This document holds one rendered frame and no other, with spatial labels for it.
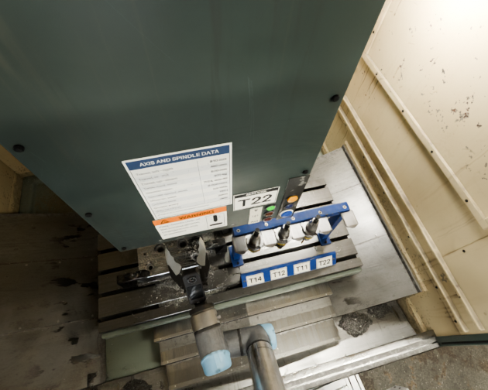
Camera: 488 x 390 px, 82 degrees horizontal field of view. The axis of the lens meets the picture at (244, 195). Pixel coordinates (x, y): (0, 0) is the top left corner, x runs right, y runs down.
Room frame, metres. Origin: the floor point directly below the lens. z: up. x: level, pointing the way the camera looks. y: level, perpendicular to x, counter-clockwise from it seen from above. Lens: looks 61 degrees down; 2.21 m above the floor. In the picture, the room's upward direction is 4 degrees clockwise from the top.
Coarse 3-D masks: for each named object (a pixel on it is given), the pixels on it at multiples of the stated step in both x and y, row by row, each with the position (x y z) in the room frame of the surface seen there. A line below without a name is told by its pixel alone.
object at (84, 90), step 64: (0, 0) 0.22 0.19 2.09; (64, 0) 0.23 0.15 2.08; (128, 0) 0.25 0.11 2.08; (192, 0) 0.26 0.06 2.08; (256, 0) 0.28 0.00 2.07; (320, 0) 0.30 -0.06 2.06; (384, 0) 0.32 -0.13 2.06; (0, 64) 0.21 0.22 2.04; (64, 64) 0.23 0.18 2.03; (128, 64) 0.24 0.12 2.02; (192, 64) 0.26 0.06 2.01; (256, 64) 0.28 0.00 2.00; (320, 64) 0.31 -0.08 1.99; (0, 128) 0.20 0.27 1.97; (64, 128) 0.21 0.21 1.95; (128, 128) 0.23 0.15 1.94; (192, 128) 0.26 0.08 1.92; (256, 128) 0.29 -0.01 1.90; (320, 128) 0.32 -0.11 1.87; (64, 192) 0.19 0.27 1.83; (128, 192) 0.22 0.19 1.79
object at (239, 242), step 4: (236, 236) 0.38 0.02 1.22; (240, 236) 0.38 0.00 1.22; (244, 236) 0.38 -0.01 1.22; (232, 240) 0.36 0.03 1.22; (236, 240) 0.36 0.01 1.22; (240, 240) 0.36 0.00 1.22; (244, 240) 0.36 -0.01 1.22; (236, 244) 0.35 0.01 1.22; (240, 244) 0.35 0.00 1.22; (244, 244) 0.35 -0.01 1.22; (236, 248) 0.33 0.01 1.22; (240, 248) 0.33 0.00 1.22; (244, 248) 0.33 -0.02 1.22; (248, 248) 0.33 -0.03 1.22; (236, 252) 0.31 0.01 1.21; (240, 252) 0.32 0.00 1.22; (244, 252) 0.32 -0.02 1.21
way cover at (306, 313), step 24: (312, 288) 0.31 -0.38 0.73; (240, 312) 0.17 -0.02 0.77; (264, 312) 0.18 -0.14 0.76; (288, 312) 0.19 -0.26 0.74; (312, 312) 0.20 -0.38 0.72; (168, 336) 0.05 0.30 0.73; (192, 336) 0.05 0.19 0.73; (288, 336) 0.08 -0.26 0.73; (312, 336) 0.09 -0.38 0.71; (336, 336) 0.10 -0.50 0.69; (168, 360) -0.05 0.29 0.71; (192, 360) -0.04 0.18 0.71; (240, 360) -0.03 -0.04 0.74; (168, 384) -0.14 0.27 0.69
